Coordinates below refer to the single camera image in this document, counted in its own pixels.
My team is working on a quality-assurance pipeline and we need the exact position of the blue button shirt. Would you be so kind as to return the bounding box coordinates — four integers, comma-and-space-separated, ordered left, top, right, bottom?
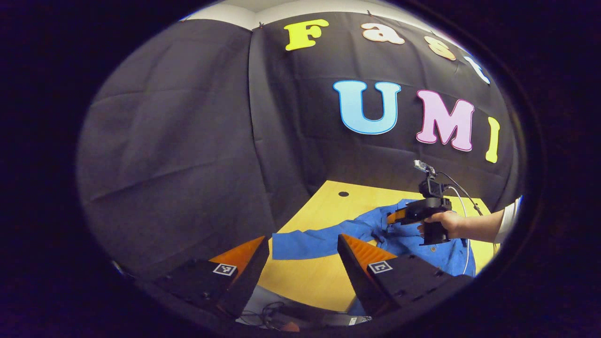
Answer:
272, 199, 477, 277

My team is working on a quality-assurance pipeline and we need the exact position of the black cable tangle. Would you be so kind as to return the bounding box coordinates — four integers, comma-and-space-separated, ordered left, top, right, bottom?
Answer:
237, 300, 301, 331

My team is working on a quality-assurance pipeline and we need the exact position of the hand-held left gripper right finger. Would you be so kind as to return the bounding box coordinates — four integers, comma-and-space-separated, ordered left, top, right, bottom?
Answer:
337, 233, 474, 318

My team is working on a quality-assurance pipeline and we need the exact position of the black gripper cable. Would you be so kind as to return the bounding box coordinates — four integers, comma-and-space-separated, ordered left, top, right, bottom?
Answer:
437, 171, 484, 216

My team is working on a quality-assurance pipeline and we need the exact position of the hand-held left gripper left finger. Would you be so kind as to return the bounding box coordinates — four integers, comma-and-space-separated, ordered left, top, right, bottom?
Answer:
153, 236, 270, 319

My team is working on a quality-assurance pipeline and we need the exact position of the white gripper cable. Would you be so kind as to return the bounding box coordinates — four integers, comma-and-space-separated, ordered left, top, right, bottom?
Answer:
445, 186, 471, 276

